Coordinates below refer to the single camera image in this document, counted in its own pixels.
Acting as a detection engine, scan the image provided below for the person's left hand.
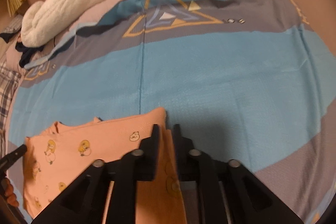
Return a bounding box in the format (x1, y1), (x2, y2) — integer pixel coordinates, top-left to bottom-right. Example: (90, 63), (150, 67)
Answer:
(0, 177), (20, 208)

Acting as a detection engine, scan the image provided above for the blue striped cloth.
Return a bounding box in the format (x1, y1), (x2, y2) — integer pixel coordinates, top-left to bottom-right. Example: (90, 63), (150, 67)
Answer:
(0, 14), (25, 43)

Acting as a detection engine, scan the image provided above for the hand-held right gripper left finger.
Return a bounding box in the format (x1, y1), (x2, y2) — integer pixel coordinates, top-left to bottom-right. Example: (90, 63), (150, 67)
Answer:
(31, 123), (160, 224)

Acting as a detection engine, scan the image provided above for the blue grey striped duvet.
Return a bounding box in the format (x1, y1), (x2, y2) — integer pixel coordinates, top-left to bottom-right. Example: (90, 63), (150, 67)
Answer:
(5, 0), (336, 224)

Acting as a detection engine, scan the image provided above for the pink cartoon print pajama top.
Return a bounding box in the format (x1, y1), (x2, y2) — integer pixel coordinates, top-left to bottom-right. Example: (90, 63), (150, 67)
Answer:
(23, 107), (187, 224)

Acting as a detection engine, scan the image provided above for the white fluffy blanket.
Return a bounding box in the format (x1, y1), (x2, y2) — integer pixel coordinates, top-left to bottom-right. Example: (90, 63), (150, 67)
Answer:
(20, 0), (137, 47)

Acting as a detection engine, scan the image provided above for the pinkish grey pillow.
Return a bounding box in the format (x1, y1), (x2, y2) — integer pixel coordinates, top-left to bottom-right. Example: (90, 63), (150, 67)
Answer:
(5, 43), (27, 75)

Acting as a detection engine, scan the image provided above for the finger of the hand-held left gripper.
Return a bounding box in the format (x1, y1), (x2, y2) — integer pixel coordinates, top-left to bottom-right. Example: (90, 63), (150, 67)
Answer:
(7, 144), (28, 162)

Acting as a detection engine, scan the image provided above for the plaid cloth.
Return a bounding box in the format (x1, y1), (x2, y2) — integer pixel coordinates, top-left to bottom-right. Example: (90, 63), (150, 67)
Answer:
(0, 59), (22, 131)

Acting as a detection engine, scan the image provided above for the dark navy garment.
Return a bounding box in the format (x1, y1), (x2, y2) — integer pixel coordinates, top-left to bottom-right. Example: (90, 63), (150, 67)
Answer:
(15, 40), (46, 69)

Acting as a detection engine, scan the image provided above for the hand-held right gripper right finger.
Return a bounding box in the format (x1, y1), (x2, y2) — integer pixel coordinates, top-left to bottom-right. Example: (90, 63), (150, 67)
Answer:
(173, 123), (309, 224)

